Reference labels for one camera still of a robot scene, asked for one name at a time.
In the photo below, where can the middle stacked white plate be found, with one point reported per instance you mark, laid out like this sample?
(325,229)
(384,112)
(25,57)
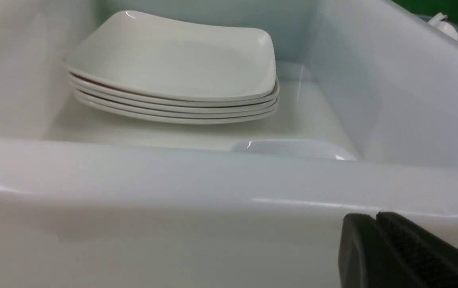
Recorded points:
(177,111)

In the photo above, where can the white spoon handle back right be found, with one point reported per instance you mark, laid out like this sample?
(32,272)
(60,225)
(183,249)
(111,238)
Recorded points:
(439,22)

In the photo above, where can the large white square rice plate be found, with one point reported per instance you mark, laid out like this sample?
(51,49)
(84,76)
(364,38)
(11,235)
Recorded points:
(147,54)

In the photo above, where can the stacked white plate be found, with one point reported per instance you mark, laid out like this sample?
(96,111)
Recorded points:
(158,116)
(177,111)
(108,93)

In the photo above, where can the large white plastic tub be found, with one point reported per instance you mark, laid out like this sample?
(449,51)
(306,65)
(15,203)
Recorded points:
(94,200)

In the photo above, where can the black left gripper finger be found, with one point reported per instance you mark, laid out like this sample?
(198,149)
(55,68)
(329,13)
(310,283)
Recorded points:
(390,251)

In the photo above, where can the green backdrop cloth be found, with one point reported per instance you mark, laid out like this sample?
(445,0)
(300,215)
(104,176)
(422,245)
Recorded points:
(431,7)

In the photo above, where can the small white bowl in tub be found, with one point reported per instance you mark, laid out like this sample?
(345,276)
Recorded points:
(299,148)

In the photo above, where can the bottom stacked white plate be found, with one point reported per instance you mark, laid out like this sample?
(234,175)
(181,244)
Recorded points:
(158,116)

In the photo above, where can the top stacked white plate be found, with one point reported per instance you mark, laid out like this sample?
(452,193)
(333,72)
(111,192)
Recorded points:
(108,93)

